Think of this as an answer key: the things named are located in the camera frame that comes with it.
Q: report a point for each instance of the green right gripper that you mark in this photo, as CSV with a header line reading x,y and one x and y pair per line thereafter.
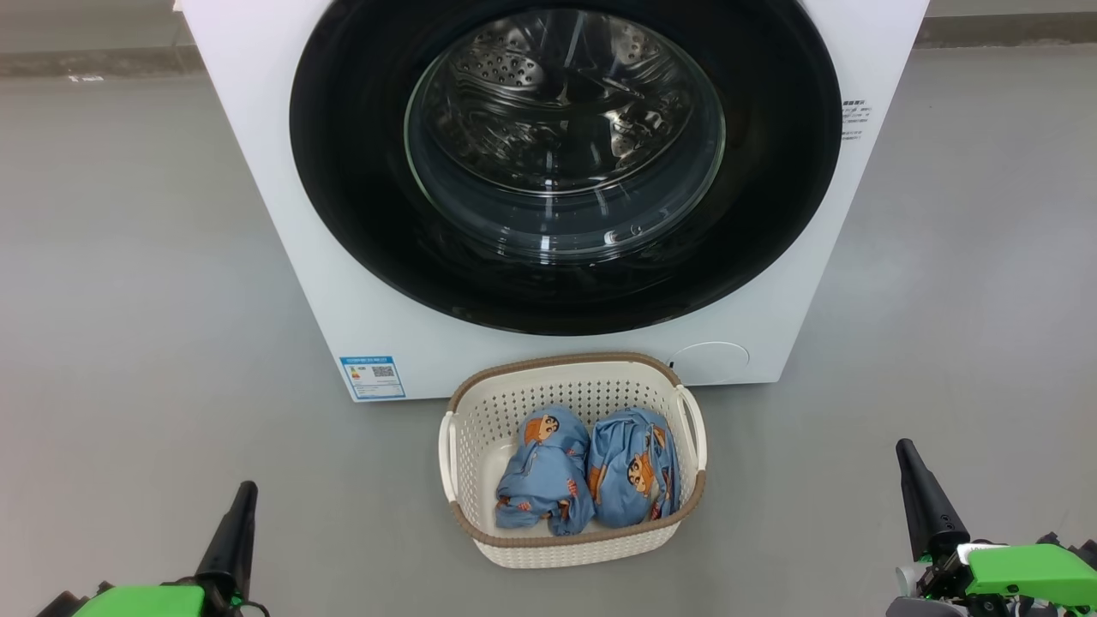
x,y
1028,574

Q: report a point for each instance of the round glass washer door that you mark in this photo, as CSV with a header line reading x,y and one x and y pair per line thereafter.
x,y
360,171

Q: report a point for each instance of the round white filter cover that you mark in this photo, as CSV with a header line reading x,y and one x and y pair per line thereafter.
x,y
710,362

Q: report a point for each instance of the blue cartoon print garment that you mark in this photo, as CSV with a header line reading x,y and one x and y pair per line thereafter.
x,y
544,480
634,476

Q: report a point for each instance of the black text notice sticker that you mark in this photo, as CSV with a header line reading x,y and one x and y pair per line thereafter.
x,y
855,118

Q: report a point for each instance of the blue energy label sticker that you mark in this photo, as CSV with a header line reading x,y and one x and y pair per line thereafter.
x,y
372,377

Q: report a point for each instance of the steel washer drum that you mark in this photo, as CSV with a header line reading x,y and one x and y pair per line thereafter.
x,y
514,68

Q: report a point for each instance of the white front-load washing machine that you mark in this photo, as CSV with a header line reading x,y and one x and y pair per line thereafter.
x,y
283,257

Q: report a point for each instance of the cream perforated laundry basket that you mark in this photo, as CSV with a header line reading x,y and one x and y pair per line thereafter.
x,y
480,403

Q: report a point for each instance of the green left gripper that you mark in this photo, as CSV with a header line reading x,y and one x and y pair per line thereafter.
x,y
137,602

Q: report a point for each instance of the white floor tape scrap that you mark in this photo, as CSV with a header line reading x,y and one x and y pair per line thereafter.
x,y
86,78

